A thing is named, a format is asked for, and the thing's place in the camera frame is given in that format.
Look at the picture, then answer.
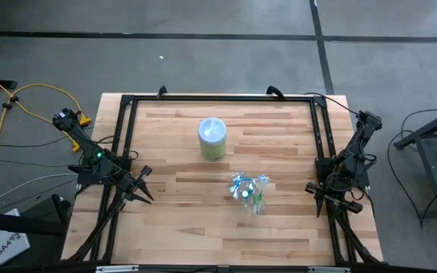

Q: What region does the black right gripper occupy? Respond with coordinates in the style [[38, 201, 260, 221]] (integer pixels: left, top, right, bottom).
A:
[[304, 173, 364, 225]]

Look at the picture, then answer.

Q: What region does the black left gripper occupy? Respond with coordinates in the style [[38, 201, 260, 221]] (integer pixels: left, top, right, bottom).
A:
[[115, 165, 156, 212]]

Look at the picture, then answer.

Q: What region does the light green cylindrical cup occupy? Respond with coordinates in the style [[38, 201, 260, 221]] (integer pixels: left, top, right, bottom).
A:
[[197, 116, 228, 162]]

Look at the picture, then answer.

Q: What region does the black metal stand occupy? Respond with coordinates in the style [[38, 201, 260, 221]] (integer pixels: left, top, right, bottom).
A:
[[394, 104, 437, 221]]

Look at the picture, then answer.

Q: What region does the black equipment stand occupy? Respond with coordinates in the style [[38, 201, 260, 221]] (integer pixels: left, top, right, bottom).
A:
[[0, 193, 72, 238]]

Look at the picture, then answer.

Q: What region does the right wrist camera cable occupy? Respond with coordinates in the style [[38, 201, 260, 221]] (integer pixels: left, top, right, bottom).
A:
[[325, 153, 378, 202]]

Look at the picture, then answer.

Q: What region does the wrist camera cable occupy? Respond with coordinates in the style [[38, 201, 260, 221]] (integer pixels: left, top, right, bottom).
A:
[[104, 135, 140, 162], [325, 153, 378, 202]]

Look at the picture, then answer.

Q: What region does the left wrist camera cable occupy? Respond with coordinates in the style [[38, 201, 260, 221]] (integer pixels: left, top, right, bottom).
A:
[[104, 135, 140, 162]]

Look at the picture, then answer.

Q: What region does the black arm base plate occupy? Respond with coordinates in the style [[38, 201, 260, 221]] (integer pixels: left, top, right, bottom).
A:
[[77, 154, 133, 187], [315, 156, 372, 190]]

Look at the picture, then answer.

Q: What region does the silver metal bracket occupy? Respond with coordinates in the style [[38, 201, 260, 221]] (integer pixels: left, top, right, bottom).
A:
[[307, 265, 351, 273], [95, 265, 140, 273]]

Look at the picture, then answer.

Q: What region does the looped black floor cable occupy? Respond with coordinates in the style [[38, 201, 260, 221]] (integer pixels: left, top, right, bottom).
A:
[[386, 108, 437, 230]]

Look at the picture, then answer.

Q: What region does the grey floor cable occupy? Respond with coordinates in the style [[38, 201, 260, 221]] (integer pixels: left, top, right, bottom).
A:
[[0, 172, 80, 212]]

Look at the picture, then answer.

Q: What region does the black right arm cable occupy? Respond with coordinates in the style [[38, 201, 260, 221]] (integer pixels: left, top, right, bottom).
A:
[[303, 92, 362, 117]]

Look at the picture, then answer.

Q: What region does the thin black floor cable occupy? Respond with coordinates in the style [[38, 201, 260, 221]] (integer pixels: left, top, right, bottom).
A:
[[0, 134, 74, 149]]

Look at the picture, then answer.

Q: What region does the yellow floor cable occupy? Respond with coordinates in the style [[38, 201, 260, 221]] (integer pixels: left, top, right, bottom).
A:
[[0, 67, 93, 168]]

